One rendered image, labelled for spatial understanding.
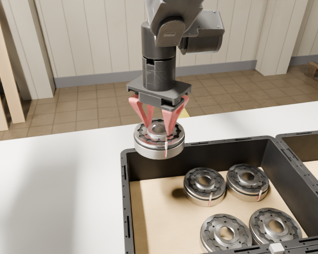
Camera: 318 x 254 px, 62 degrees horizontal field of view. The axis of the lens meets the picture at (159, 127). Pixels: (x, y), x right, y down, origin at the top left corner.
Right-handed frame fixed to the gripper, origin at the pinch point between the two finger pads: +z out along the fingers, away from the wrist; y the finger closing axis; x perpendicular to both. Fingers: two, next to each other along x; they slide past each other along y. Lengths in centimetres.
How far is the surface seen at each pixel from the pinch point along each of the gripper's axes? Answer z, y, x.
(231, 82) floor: 99, 54, -250
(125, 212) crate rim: 11.8, -0.6, 12.8
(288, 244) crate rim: 11.9, -27.7, 3.7
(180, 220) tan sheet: 21.6, -7.2, 2.5
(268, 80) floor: 99, 18, -278
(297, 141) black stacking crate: 13.4, -24.8, -30.3
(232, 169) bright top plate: 18.1, -12.6, -16.1
